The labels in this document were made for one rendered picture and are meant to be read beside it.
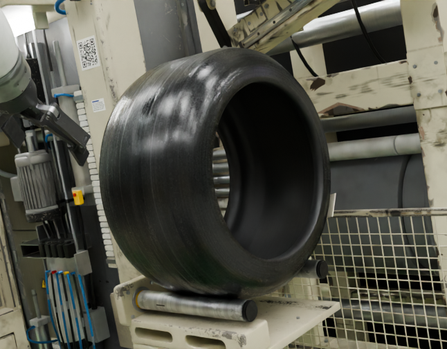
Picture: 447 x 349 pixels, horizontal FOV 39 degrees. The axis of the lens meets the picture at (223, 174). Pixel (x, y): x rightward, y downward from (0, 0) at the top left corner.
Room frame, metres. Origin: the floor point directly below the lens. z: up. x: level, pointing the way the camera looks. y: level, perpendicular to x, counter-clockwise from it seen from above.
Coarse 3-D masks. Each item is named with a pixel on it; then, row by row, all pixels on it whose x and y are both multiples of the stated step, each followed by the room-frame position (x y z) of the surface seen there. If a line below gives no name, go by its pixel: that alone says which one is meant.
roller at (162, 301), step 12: (144, 300) 1.46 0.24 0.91; (156, 300) 1.43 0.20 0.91; (168, 300) 1.41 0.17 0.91; (180, 300) 1.38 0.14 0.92; (192, 300) 1.36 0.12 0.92; (204, 300) 1.34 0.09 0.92; (216, 300) 1.32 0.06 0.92; (228, 300) 1.30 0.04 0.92; (240, 300) 1.28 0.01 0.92; (252, 300) 1.28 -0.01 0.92; (180, 312) 1.39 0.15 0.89; (192, 312) 1.36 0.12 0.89; (204, 312) 1.33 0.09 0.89; (216, 312) 1.30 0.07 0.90; (228, 312) 1.28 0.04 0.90; (240, 312) 1.26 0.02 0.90; (252, 312) 1.27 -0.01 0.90
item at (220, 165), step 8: (216, 152) 1.91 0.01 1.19; (224, 152) 1.89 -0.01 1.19; (216, 160) 1.93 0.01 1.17; (224, 160) 2.00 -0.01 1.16; (216, 168) 1.90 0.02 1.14; (224, 168) 1.88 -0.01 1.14; (216, 176) 1.93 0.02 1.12; (224, 176) 1.90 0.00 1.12; (216, 184) 1.95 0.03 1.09; (224, 184) 1.98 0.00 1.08; (216, 192) 1.91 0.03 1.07; (224, 192) 1.89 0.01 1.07; (224, 200) 1.91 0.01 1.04; (224, 208) 1.97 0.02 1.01
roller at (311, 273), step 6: (306, 264) 1.49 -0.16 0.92; (312, 264) 1.48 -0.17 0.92; (318, 264) 1.47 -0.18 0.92; (324, 264) 1.48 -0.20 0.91; (300, 270) 1.49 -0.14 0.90; (306, 270) 1.48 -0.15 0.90; (312, 270) 1.47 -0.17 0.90; (318, 270) 1.46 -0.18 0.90; (324, 270) 1.47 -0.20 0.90; (300, 276) 1.50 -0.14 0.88; (306, 276) 1.49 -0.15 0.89; (312, 276) 1.48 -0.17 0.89; (318, 276) 1.47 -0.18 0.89; (324, 276) 1.47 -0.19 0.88
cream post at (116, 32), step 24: (96, 0) 1.56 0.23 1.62; (120, 0) 1.62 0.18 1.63; (72, 24) 1.63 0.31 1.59; (96, 24) 1.57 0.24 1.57; (120, 24) 1.61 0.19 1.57; (120, 48) 1.60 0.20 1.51; (96, 72) 1.59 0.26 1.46; (120, 72) 1.58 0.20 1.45; (144, 72) 1.64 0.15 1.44; (96, 96) 1.60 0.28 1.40; (120, 96) 1.57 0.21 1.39; (96, 120) 1.61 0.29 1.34; (96, 144) 1.63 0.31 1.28; (120, 264) 1.63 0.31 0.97
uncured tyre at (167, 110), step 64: (192, 64) 1.32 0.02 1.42; (256, 64) 1.38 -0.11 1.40; (128, 128) 1.30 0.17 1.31; (192, 128) 1.22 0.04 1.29; (256, 128) 1.70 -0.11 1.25; (320, 128) 1.53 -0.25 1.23; (128, 192) 1.26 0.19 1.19; (192, 192) 1.19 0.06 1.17; (256, 192) 1.70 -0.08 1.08; (320, 192) 1.50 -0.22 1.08; (128, 256) 1.34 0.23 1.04; (192, 256) 1.21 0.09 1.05; (256, 256) 1.29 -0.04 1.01
